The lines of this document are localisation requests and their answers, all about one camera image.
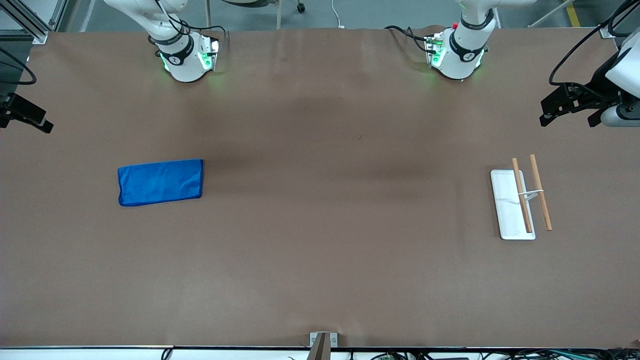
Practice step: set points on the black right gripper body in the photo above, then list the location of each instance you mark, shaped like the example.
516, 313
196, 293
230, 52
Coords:
6, 108

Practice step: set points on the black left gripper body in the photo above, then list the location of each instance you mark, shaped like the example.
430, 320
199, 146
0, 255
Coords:
598, 81

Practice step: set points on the blue microfibre towel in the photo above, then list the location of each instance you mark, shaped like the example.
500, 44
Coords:
160, 182

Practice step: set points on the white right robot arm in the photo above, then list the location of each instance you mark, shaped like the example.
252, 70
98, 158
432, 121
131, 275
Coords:
182, 52

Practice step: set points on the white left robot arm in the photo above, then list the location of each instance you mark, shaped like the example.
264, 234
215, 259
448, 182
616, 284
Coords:
465, 50

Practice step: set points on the brown table cover sheet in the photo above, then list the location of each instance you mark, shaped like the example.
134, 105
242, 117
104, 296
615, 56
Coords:
320, 225

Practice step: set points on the wheeled stand legs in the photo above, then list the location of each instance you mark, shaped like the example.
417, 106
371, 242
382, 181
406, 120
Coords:
279, 15

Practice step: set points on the aluminium frame profile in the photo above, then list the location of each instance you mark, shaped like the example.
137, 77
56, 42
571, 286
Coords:
30, 22

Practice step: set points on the grey metal mounting bracket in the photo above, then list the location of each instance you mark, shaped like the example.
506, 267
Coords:
322, 342

